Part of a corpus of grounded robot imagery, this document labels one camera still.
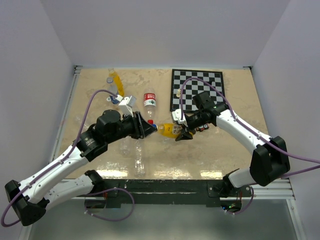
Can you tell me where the red label clear bottle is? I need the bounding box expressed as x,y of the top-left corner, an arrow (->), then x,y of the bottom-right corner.
143,87 -> 157,125

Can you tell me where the yellow tea bottle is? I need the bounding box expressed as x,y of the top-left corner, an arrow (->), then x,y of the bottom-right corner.
108,68 -> 125,97

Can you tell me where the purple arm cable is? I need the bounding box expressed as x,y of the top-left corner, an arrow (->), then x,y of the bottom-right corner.
178,77 -> 320,180
0,89 -> 121,228

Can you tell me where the cartoon fridge magnet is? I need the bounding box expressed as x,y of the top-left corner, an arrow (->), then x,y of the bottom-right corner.
196,124 -> 210,132

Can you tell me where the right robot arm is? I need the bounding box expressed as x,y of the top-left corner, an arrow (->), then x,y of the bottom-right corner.
171,92 -> 291,197

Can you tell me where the long clear crushed bottle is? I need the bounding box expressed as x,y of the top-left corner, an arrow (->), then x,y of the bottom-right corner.
134,140 -> 146,177

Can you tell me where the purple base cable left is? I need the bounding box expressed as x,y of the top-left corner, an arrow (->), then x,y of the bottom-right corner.
84,187 -> 136,221

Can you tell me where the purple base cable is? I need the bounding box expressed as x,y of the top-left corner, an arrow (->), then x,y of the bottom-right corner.
223,186 -> 255,216
84,187 -> 136,221

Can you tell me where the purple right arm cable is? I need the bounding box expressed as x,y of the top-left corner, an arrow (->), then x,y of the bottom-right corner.
178,77 -> 320,180

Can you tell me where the black base frame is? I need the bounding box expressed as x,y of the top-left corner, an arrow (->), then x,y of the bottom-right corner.
84,170 -> 252,208

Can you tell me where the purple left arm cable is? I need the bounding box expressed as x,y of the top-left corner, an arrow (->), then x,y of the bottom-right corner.
0,89 -> 121,228

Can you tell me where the blue cap Pepsi bottle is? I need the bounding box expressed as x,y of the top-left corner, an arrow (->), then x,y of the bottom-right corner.
106,77 -> 119,105

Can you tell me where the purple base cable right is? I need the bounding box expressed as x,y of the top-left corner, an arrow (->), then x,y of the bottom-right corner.
223,186 -> 255,216

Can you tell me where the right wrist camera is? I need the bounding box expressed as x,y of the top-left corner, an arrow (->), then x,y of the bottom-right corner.
171,108 -> 188,127

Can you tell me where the upright clear bottle white cap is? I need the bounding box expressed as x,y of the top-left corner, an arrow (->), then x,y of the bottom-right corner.
119,137 -> 131,156

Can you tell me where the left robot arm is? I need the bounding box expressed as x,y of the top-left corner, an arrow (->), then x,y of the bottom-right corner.
4,109 -> 157,226

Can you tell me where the black white chessboard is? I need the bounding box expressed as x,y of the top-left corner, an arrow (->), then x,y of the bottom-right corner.
169,69 -> 225,114

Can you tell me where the white chess piece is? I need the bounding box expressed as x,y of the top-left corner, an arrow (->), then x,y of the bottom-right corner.
176,88 -> 181,98

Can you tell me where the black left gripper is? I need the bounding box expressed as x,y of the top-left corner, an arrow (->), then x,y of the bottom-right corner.
106,110 -> 157,144

